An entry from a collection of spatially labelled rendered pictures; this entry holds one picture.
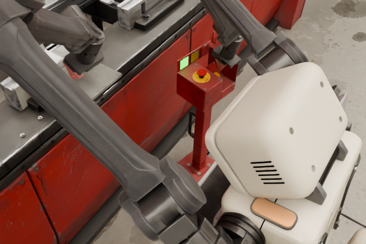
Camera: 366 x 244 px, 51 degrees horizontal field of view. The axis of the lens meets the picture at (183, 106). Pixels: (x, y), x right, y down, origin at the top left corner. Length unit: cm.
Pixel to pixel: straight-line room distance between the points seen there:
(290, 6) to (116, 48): 197
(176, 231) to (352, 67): 263
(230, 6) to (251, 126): 42
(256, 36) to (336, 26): 265
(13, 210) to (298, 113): 103
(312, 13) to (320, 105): 298
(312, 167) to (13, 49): 45
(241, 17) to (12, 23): 54
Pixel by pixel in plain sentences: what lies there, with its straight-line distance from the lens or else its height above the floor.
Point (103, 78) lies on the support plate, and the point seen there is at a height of 100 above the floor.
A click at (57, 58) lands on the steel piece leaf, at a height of 100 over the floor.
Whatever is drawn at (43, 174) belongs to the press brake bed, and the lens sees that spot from 138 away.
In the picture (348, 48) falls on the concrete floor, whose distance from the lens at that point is 330.
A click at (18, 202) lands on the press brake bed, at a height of 67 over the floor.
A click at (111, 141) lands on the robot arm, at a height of 136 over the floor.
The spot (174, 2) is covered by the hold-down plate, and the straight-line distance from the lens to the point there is 175.
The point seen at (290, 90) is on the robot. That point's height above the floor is 139.
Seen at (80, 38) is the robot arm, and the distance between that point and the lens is 89.
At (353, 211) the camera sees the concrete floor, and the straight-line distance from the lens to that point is 225.
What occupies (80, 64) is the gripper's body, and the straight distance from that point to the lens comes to 110.
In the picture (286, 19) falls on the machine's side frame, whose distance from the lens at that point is 330.
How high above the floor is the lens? 179
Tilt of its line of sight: 46 degrees down
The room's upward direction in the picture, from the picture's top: 2 degrees clockwise
